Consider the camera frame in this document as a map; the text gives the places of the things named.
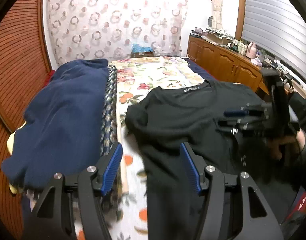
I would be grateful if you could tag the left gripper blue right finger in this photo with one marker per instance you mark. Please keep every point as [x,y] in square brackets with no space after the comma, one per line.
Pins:
[256,219]

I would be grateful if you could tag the black printed t-shirt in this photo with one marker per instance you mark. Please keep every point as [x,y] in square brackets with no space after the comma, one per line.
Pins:
[165,119]

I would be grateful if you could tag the person's right hand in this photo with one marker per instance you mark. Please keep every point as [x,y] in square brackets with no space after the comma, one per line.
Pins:
[301,136]

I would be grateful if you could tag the navy blue folded garment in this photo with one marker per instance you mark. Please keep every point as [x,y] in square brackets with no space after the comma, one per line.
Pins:
[63,126]

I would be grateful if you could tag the clutter pile on sideboard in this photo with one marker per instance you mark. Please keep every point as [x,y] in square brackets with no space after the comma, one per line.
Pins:
[213,35]

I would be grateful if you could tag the red box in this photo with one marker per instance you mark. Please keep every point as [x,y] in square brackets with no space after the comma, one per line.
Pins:
[298,208]

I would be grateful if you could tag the dark patterned folded cloth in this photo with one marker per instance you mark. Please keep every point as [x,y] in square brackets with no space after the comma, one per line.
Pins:
[108,122]

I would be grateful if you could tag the cardboard box with blue cloth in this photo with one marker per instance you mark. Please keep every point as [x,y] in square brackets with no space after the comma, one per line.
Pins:
[140,51]

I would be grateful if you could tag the white window blind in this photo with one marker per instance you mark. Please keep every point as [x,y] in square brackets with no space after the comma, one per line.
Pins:
[276,26]

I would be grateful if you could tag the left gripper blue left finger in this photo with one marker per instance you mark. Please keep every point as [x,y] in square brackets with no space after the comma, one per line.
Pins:
[52,215]

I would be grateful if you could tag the orange fruit print sheet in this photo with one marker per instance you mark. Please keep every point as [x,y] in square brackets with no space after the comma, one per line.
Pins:
[129,220]

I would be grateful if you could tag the floral bed cover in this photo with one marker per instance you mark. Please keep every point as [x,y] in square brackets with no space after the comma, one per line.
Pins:
[136,77]

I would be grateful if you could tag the brown slatted wardrobe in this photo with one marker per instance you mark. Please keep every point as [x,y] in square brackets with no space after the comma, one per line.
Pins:
[24,66]

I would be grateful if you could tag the circle patterned curtain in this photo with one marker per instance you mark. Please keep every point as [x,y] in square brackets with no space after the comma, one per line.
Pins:
[110,29]

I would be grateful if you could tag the pink kettle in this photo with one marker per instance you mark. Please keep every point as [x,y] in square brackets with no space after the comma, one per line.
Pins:
[251,51]

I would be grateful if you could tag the wooden sideboard cabinet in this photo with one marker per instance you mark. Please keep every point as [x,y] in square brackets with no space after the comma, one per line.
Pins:
[226,65]

